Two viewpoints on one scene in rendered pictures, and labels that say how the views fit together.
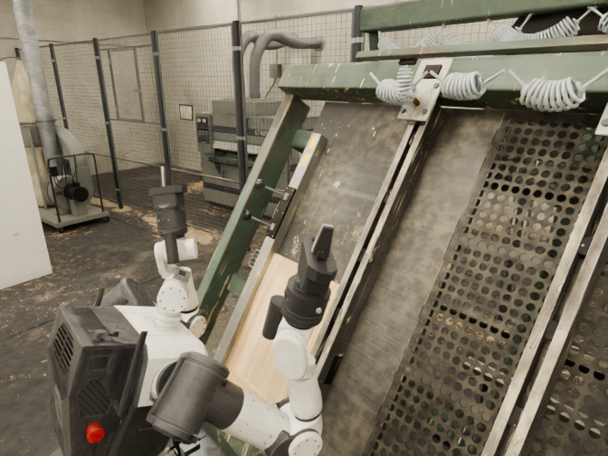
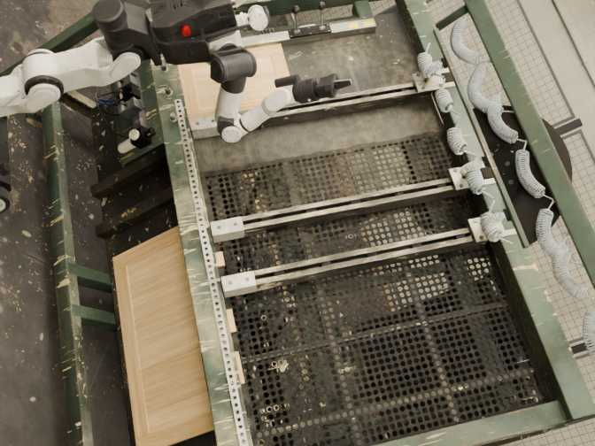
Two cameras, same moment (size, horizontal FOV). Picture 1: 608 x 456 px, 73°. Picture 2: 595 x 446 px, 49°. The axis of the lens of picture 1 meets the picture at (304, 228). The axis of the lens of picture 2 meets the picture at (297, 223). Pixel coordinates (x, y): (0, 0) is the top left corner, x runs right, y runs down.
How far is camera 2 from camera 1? 1.77 m
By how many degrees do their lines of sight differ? 21
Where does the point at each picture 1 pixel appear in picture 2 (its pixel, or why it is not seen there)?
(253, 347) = not seen: hidden behind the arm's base
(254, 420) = (235, 102)
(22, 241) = not seen: outside the picture
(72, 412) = (194, 15)
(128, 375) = (218, 27)
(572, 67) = (475, 144)
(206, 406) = (237, 77)
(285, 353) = (279, 96)
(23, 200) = not seen: outside the picture
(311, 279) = (325, 88)
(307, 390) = (260, 118)
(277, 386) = (211, 102)
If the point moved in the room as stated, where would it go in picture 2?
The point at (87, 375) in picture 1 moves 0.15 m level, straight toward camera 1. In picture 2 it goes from (214, 11) to (219, 41)
